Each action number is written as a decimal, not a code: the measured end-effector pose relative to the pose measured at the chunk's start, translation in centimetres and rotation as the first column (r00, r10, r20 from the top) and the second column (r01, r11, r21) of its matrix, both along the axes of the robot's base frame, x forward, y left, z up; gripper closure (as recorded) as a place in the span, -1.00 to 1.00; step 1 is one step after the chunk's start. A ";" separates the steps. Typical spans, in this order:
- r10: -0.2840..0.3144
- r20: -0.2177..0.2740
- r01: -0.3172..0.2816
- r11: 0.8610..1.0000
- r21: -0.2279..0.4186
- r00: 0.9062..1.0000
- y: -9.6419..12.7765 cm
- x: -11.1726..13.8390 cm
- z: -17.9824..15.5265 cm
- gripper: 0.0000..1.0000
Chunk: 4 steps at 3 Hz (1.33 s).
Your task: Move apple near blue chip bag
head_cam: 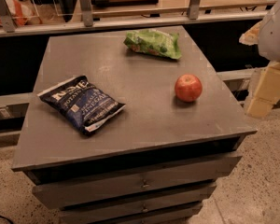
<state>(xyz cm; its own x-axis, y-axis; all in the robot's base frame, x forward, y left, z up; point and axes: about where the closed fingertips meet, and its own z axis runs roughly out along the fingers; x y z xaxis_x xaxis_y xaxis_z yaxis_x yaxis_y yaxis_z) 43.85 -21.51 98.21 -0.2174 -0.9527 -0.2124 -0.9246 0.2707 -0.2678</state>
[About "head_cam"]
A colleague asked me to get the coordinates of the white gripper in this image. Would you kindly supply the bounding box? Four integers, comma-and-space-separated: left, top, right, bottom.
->
239, 0, 280, 118

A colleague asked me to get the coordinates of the red apple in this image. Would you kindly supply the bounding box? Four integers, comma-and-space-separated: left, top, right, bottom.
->
175, 74, 203, 103

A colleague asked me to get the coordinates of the green snack bag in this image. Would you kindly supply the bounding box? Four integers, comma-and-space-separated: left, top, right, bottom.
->
124, 29, 181, 60

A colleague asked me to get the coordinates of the blue potato chip bag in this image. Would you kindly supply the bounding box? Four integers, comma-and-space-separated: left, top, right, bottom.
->
37, 76, 125, 135

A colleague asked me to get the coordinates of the orange white bag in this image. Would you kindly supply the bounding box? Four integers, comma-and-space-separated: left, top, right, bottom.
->
0, 0, 42, 26

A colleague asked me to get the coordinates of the grey drawer cabinet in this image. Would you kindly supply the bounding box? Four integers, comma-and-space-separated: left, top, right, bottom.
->
12, 27, 255, 224

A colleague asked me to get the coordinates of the grey metal railing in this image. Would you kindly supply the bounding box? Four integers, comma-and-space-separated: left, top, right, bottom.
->
0, 0, 277, 37

